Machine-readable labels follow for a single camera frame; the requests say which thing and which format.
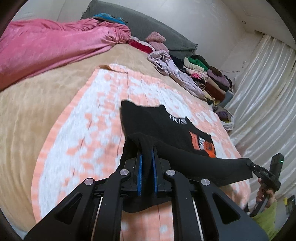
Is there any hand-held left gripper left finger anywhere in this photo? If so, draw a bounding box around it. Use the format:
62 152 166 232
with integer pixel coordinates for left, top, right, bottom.
24 149 144 241

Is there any grey quilted headboard cover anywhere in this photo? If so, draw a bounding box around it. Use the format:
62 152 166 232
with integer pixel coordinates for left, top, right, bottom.
81 0 198 56

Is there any white satin curtain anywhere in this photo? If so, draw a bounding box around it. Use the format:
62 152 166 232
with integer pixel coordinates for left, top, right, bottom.
223 32 296 202

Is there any white bag of clothes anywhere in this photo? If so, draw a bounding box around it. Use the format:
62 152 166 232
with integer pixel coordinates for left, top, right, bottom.
213 105 235 132

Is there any crumpled lilac garment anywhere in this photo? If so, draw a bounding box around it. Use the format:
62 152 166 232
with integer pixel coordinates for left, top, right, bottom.
147 50 206 99

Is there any person's right hand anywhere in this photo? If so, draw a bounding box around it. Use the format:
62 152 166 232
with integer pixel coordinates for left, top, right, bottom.
255 179 276 208

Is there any beige fleece bed sheet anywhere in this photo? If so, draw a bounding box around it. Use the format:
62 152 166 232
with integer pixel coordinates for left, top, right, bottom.
0 44 151 234

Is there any red white cloth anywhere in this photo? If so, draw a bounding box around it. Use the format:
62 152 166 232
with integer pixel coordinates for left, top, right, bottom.
127 38 154 54

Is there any blue cloth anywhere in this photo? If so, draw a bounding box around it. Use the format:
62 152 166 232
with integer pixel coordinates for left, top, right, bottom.
92 13 127 25

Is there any pink velvet quilt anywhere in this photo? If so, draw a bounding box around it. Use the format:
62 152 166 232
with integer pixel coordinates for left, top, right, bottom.
0 18 131 91

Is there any pink fluffy garment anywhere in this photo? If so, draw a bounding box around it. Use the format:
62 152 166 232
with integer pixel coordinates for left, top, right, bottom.
146 32 170 54

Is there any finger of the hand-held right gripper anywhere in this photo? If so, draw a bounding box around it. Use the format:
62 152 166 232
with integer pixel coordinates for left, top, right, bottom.
246 161 263 178

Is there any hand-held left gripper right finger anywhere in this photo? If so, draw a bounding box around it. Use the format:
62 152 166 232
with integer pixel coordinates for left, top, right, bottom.
150 148 270 241

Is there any black sweater with orange cuffs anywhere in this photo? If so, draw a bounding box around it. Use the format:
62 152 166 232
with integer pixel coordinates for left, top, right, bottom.
119 100 253 212

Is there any orange white checked blanket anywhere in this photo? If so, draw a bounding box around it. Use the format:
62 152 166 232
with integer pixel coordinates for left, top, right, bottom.
31 64 251 241

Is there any pile of folded clothes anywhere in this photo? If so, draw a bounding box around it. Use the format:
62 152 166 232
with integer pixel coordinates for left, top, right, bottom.
172 54 234 105

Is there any person's right forearm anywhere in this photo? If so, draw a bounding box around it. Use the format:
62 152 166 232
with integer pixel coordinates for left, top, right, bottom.
251 199 278 240

